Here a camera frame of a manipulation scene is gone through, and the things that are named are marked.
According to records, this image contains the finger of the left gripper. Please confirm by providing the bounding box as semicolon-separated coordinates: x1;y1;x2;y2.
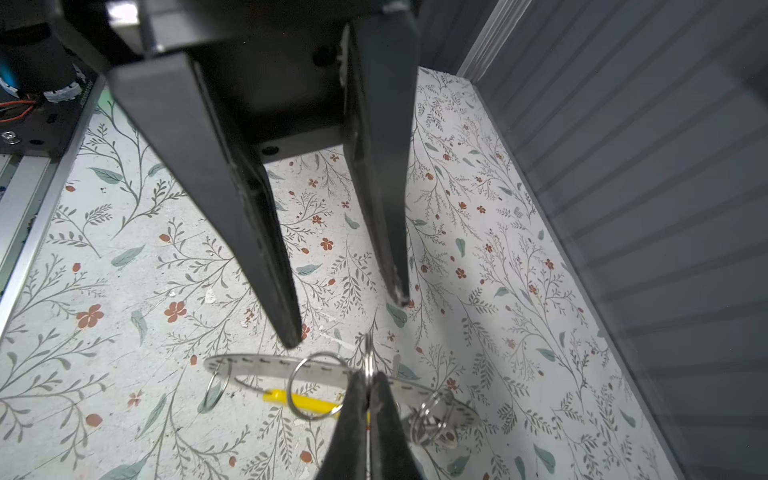
344;8;420;306
107;53;302;349

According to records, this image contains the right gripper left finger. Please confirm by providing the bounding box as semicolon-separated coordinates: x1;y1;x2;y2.
315;371;368;480

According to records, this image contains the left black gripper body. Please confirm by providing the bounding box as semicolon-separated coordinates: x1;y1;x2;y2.
53;1;420;162

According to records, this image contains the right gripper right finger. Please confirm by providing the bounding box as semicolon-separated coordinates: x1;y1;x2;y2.
368;373;422;480

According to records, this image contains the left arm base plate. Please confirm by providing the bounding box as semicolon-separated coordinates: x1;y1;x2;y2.
1;60;98;157

